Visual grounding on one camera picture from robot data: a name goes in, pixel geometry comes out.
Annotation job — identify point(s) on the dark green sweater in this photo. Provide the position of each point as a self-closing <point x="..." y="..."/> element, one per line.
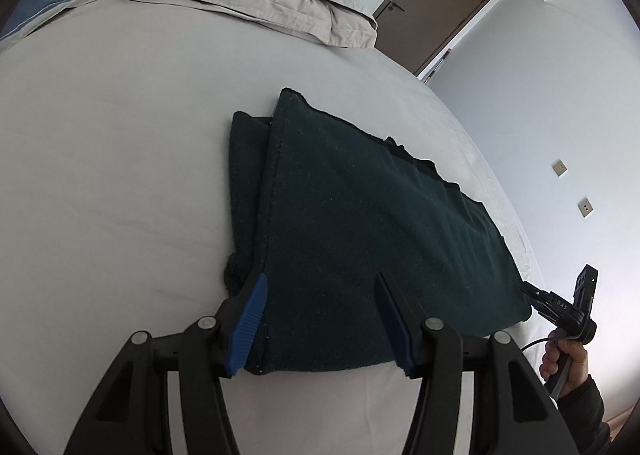
<point x="350" y="215"/>

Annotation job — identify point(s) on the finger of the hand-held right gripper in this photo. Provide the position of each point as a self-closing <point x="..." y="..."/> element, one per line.
<point x="535" y="297"/>

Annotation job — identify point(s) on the person's right forearm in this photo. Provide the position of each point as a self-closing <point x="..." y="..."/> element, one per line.
<point x="585" y="415"/>

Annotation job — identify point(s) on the person's right hand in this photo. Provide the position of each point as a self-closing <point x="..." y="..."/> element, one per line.
<point x="551" y="360"/>

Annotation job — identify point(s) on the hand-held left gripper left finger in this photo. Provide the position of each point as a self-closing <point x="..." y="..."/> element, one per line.
<point x="247" y="320"/>

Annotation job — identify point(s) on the brown door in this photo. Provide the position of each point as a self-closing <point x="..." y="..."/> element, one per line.
<point x="435" y="5"/>

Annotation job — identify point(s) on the beige wall socket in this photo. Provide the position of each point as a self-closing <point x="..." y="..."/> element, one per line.
<point x="559" y="167"/>
<point x="585" y="206"/>

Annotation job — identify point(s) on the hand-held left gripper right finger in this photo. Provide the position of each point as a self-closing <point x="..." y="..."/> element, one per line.
<point x="392" y="325"/>

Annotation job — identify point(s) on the large blue pillow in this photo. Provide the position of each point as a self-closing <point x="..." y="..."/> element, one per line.
<point x="45" y="0"/>

